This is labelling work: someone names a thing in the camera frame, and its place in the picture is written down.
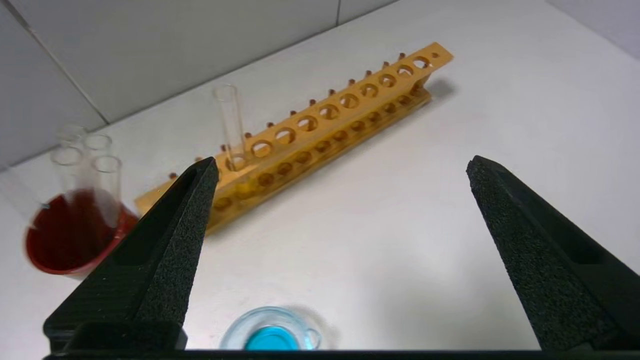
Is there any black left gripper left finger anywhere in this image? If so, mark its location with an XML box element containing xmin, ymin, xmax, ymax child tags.
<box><xmin>44</xmin><ymin>156</ymin><xmax>220</xmax><ymax>352</ymax></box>

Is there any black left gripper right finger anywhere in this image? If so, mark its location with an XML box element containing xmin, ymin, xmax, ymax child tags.
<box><xmin>466</xmin><ymin>155</ymin><xmax>640</xmax><ymax>352</ymax></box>

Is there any yellow pigment glass test tube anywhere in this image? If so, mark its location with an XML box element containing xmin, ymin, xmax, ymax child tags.
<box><xmin>212</xmin><ymin>83</ymin><xmax>257</xmax><ymax>199</ymax></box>

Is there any empty clear glass test tube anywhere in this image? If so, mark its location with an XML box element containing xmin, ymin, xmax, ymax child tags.
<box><xmin>58</xmin><ymin>124</ymin><xmax>87</xmax><ymax>151</ymax></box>
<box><xmin>92</xmin><ymin>154</ymin><xmax>124</xmax><ymax>226</ymax></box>
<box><xmin>82</xmin><ymin>133</ymin><xmax>114</xmax><ymax>191</ymax></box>

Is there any wooden test tube rack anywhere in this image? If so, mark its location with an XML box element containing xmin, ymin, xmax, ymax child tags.
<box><xmin>134</xmin><ymin>41</ymin><xmax>455</xmax><ymax>236</ymax></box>

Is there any red plastic cup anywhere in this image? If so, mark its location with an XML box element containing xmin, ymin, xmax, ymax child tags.
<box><xmin>25</xmin><ymin>188</ymin><xmax>141</xmax><ymax>277</ymax></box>

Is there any clear glass dish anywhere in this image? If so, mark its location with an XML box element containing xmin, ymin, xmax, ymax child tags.
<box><xmin>219</xmin><ymin>305</ymin><xmax>324</xmax><ymax>351</ymax></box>

